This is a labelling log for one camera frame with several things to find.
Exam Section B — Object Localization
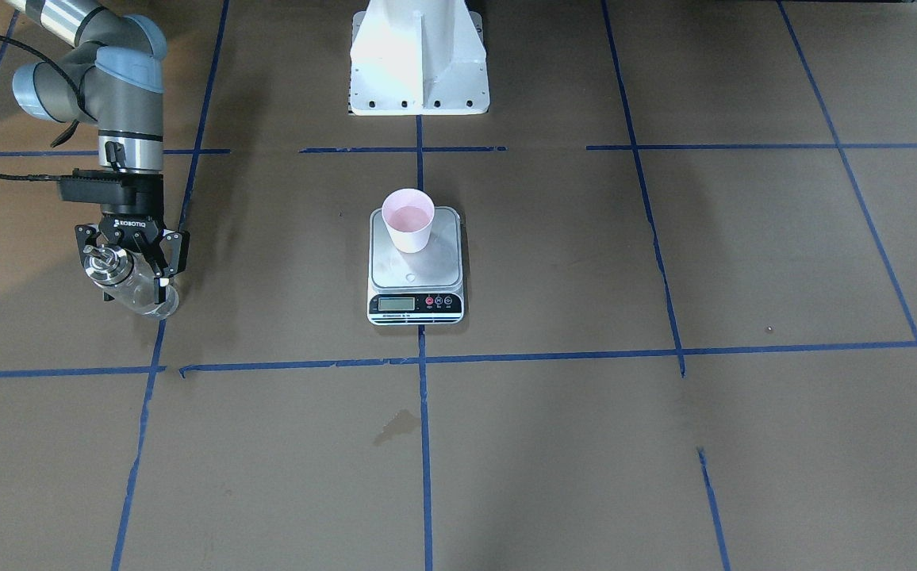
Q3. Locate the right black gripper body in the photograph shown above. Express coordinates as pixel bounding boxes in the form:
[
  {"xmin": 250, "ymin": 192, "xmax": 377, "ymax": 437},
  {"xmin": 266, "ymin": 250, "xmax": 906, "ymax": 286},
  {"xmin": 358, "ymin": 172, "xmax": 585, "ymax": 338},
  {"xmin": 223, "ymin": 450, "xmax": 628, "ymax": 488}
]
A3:
[{"xmin": 59, "ymin": 169, "xmax": 165, "ymax": 255}]

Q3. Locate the clear glass sauce bottle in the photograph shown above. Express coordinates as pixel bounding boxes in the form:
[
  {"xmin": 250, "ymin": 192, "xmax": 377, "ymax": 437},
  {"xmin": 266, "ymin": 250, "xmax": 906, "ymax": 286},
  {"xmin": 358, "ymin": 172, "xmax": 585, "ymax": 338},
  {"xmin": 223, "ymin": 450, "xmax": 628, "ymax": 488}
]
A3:
[{"xmin": 82, "ymin": 243, "xmax": 179, "ymax": 320}]

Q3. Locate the pink paper cup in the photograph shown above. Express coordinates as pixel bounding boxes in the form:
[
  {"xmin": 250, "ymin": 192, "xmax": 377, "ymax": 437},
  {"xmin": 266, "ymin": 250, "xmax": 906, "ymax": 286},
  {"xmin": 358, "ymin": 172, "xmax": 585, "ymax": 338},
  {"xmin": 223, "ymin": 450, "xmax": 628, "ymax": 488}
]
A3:
[{"xmin": 382, "ymin": 188, "xmax": 435, "ymax": 254}]

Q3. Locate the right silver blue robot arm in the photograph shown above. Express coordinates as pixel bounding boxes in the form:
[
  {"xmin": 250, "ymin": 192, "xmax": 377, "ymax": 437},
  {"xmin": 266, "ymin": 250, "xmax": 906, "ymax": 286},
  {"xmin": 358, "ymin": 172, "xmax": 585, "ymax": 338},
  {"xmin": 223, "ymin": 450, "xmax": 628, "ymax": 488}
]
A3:
[{"xmin": 12, "ymin": 1, "xmax": 189, "ymax": 319}]

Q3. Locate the white digital kitchen scale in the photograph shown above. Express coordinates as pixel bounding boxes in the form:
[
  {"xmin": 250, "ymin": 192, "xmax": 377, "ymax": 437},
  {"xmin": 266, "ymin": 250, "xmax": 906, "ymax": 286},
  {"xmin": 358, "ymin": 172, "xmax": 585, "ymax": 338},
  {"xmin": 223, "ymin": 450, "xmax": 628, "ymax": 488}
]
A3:
[{"xmin": 366, "ymin": 206, "xmax": 466, "ymax": 326}]

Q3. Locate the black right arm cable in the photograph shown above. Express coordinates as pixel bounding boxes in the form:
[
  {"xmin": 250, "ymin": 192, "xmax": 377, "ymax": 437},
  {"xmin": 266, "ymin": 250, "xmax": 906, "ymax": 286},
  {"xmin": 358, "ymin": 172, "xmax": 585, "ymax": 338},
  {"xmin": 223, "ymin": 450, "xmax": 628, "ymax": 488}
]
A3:
[{"xmin": 0, "ymin": 32, "xmax": 102, "ymax": 185}]

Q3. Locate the white pedestal column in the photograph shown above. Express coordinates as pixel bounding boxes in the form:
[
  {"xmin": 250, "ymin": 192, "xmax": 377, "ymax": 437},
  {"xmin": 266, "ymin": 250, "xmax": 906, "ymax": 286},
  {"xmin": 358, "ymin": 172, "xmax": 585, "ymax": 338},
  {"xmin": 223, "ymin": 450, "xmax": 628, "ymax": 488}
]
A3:
[{"xmin": 347, "ymin": 1, "xmax": 491, "ymax": 117}]

